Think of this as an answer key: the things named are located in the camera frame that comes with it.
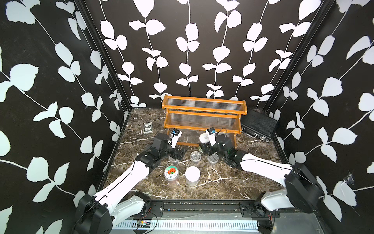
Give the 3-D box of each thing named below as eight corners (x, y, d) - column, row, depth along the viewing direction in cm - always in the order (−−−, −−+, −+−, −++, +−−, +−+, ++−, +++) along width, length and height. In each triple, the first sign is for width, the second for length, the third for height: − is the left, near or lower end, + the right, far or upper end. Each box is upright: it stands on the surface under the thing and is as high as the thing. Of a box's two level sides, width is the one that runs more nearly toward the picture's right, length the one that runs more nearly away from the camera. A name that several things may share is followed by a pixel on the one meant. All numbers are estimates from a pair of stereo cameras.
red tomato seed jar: (165, 184, 84) (163, 179, 77) (167, 171, 89) (165, 165, 82) (178, 184, 84) (177, 179, 77) (179, 171, 89) (178, 165, 82)
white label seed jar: (185, 186, 83) (185, 181, 76) (185, 172, 89) (185, 165, 81) (199, 186, 83) (200, 181, 76) (199, 172, 89) (200, 166, 81)
